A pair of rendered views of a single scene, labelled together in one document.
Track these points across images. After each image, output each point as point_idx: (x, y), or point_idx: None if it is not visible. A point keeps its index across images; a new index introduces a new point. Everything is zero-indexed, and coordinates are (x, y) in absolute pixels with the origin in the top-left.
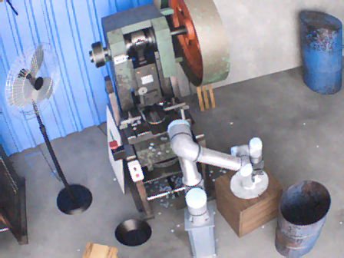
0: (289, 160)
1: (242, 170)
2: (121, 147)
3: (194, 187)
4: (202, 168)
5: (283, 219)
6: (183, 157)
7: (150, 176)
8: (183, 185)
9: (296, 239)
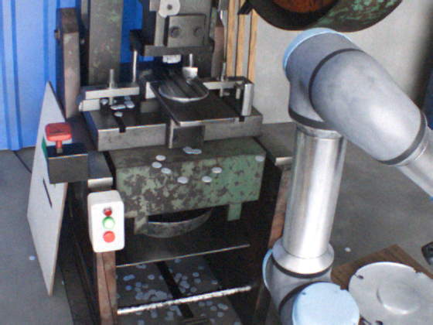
0: (426, 269)
1: None
2: (79, 147)
3: (316, 282)
4: (267, 250)
5: None
6: (366, 131)
7: (128, 254)
8: (192, 292)
9: None
